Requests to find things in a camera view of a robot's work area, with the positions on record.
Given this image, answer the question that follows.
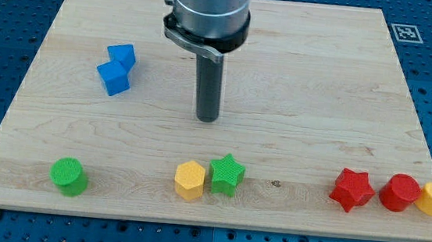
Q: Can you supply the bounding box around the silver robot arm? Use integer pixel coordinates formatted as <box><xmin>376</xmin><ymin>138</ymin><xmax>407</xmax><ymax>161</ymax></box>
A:
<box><xmin>163</xmin><ymin>0</ymin><xmax>251</xmax><ymax>64</ymax></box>

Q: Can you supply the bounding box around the green star block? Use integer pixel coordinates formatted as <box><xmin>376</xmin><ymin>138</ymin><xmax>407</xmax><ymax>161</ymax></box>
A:
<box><xmin>209</xmin><ymin>154</ymin><xmax>245</xmax><ymax>197</ymax></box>

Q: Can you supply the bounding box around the red star block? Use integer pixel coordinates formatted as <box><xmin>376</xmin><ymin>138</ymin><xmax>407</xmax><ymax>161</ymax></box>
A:
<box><xmin>329</xmin><ymin>168</ymin><xmax>375</xmax><ymax>212</ymax></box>

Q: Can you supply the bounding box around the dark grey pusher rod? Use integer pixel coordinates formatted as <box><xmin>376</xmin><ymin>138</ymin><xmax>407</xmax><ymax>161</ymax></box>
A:
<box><xmin>195</xmin><ymin>55</ymin><xmax>223</xmax><ymax>123</ymax></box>

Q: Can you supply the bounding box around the yellow hexagon block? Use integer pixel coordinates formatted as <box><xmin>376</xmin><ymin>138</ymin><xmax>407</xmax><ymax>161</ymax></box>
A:
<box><xmin>174</xmin><ymin>160</ymin><xmax>206</xmax><ymax>201</ymax></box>

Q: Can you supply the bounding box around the wooden board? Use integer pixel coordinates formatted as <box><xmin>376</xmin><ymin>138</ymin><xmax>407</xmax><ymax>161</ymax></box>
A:
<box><xmin>0</xmin><ymin>0</ymin><xmax>432</xmax><ymax>242</ymax></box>

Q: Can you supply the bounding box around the blue cube block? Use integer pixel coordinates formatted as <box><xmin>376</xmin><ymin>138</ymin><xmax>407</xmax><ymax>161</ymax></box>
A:
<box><xmin>97</xmin><ymin>60</ymin><xmax>130</xmax><ymax>96</ymax></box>

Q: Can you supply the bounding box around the blue triangular block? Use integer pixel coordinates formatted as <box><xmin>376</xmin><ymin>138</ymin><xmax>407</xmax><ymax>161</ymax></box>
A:
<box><xmin>107</xmin><ymin>44</ymin><xmax>136</xmax><ymax>73</ymax></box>

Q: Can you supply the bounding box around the green cylinder block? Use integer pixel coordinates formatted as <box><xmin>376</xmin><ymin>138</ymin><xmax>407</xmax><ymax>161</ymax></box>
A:
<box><xmin>49</xmin><ymin>157</ymin><xmax>88</xmax><ymax>197</ymax></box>

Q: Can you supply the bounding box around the red cylinder block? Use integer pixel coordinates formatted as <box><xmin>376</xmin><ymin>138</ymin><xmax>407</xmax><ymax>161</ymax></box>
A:
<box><xmin>379</xmin><ymin>174</ymin><xmax>421</xmax><ymax>212</ymax></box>

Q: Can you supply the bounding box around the white fiducial marker tag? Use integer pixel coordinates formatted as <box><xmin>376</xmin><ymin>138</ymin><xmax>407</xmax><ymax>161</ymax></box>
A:
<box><xmin>391</xmin><ymin>23</ymin><xmax>423</xmax><ymax>44</ymax></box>

